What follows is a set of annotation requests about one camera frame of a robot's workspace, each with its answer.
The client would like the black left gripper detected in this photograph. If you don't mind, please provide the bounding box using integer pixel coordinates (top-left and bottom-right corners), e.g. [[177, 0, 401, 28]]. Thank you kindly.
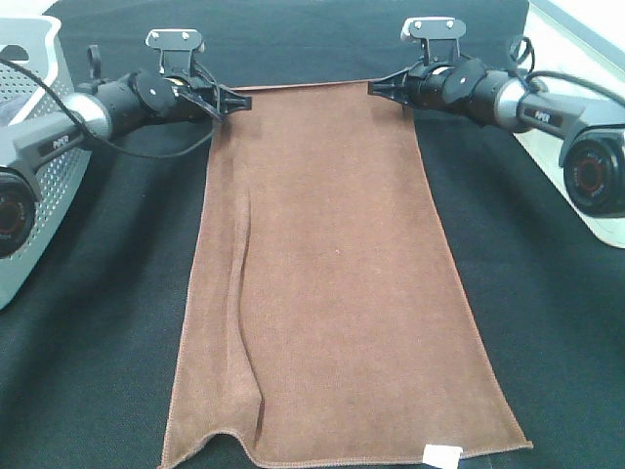
[[132, 69, 252, 122]]

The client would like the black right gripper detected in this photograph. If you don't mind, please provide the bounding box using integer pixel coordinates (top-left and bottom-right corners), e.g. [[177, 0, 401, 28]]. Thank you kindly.
[[367, 59, 487, 125]]

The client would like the brown towel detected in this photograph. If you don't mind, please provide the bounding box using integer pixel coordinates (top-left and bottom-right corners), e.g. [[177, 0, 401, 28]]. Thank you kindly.
[[161, 82, 529, 468]]

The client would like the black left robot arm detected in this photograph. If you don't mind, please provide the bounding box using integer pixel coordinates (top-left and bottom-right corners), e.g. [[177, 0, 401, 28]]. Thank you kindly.
[[1, 70, 252, 257]]

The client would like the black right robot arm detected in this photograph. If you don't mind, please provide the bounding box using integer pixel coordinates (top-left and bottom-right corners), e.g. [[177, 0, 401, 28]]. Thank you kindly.
[[367, 59, 624, 218]]

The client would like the white perforated laundry basket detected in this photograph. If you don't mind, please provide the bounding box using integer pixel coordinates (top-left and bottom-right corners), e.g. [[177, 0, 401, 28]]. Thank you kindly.
[[1, 14, 91, 306]]

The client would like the black table cloth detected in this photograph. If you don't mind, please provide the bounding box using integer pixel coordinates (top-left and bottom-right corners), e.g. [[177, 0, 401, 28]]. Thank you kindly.
[[1, 1, 624, 468]]

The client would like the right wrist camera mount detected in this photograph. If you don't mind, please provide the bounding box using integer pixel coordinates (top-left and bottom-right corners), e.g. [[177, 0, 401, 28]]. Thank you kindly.
[[399, 17, 467, 65]]

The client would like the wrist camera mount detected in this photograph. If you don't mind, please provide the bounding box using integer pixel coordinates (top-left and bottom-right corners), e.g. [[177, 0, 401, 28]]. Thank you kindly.
[[146, 28, 204, 79], [399, 17, 467, 65]]

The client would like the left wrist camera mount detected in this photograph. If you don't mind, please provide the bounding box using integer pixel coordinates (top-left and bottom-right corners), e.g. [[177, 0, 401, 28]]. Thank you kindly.
[[146, 28, 204, 79]]

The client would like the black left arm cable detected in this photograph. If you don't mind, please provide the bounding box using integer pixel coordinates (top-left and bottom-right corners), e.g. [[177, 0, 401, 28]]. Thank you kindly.
[[0, 44, 221, 159]]

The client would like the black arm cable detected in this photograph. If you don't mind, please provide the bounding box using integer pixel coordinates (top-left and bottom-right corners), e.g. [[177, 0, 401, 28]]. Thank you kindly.
[[0, 44, 221, 159], [508, 34, 625, 107]]

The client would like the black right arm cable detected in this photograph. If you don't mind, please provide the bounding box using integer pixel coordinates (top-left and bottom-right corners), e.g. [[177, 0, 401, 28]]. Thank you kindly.
[[508, 34, 625, 107]]

